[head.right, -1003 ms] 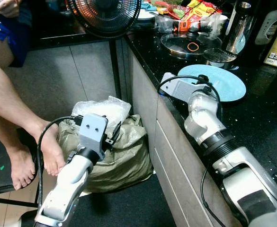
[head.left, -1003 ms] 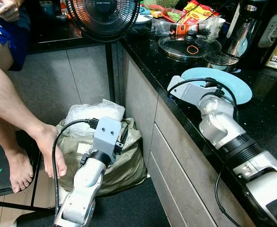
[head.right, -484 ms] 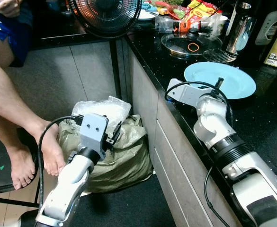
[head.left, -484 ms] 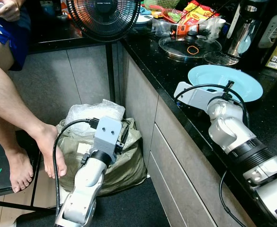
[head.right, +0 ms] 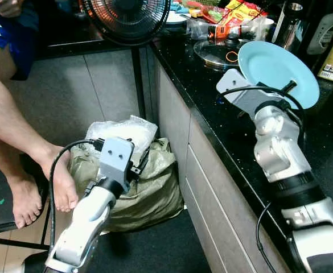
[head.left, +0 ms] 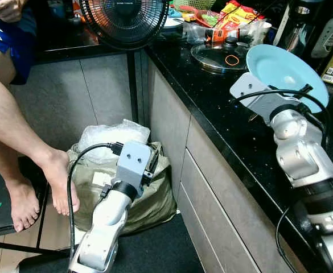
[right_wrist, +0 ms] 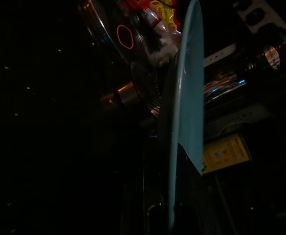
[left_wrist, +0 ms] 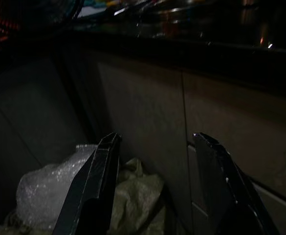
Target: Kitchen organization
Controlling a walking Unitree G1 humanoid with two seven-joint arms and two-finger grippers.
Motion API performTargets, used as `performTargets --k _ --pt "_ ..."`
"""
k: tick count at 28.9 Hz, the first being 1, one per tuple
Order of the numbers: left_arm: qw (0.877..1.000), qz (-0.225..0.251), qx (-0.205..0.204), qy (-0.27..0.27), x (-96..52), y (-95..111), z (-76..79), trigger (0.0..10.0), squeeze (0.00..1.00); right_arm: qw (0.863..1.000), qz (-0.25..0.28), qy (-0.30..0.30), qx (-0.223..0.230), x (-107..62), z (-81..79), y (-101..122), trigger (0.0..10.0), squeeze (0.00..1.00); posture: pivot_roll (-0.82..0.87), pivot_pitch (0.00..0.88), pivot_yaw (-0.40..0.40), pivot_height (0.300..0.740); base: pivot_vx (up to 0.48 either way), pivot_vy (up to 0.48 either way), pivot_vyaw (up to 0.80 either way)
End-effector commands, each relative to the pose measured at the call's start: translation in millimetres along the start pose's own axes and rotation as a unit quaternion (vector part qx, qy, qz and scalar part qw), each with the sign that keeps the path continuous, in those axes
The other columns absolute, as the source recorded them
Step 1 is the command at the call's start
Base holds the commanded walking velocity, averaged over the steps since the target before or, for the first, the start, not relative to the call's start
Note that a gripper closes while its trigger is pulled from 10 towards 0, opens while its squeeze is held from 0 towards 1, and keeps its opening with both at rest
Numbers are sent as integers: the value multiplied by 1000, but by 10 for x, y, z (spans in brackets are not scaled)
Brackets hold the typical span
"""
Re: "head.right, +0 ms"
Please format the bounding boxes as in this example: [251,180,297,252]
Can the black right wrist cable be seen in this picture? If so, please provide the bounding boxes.
[216,81,307,146]

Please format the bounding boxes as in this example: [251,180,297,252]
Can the glass pot lid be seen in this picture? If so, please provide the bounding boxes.
[193,34,244,72]

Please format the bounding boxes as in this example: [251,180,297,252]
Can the black floor mat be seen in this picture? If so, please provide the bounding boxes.
[18,209,213,273]

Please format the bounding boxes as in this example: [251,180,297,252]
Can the grey kitchen cabinet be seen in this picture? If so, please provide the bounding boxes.
[151,54,293,273]

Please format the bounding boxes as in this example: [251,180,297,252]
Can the person's bare hand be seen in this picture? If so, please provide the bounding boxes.
[0,0,26,19]

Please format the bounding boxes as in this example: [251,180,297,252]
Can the person's bare crossed leg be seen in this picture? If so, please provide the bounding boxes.
[0,35,80,213]

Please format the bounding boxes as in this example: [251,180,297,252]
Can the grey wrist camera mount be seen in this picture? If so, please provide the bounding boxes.
[216,68,266,118]
[97,136,136,184]

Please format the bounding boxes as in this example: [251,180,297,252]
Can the person's bare standing leg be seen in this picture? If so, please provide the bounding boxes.
[0,132,45,230]

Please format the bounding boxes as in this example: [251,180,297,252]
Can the teal round plate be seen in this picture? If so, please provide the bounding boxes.
[237,41,320,110]

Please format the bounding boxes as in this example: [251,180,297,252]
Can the olive green woven sack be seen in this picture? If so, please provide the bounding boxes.
[68,136,184,233]

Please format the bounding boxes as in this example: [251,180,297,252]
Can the blue sports shorts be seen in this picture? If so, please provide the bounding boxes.
[0,5,40,81]

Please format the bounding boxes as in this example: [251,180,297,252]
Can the white plastic bag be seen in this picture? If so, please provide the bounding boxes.
[85,115,159,155]

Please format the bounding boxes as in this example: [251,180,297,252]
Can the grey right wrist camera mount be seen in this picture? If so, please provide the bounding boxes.
[216,68,266,118]

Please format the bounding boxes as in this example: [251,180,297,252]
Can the black right elbow cable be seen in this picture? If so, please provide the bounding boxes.
[256,201,276,269]

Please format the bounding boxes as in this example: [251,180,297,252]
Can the black and steel kettle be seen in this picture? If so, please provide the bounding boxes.
[270,0,333,59]

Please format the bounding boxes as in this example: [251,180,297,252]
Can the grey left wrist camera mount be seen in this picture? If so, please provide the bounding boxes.
[97,136,136,184]

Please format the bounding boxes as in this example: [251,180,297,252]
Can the black electric fan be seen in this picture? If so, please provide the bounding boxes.
[82,0,171,47]

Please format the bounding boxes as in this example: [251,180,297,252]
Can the red and yellow snack packets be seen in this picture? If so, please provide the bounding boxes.
[211,0,267,40]

